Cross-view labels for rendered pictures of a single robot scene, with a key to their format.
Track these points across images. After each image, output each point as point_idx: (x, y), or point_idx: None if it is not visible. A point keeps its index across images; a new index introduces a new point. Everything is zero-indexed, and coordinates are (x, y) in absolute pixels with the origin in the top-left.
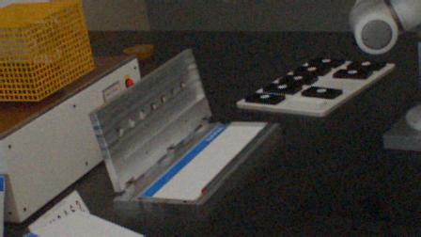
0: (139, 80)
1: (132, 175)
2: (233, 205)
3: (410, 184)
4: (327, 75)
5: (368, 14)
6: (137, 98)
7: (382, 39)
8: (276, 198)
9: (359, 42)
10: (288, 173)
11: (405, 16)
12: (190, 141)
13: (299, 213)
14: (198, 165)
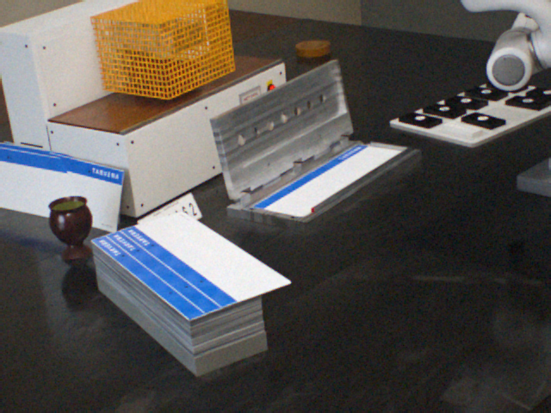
0: (271, 89)
1: (250, 185)
2: (340, 227)
3: (521, 230)
4: (500, 101)
5: (503, 48)
6: (266, 107)
7: (513, 75)
8: (384, 226)
9: (490, 77)
10: (408, 203)
11: (543, 53)
12: (323, 157)
13: (398, 243)
14: (320, 182)
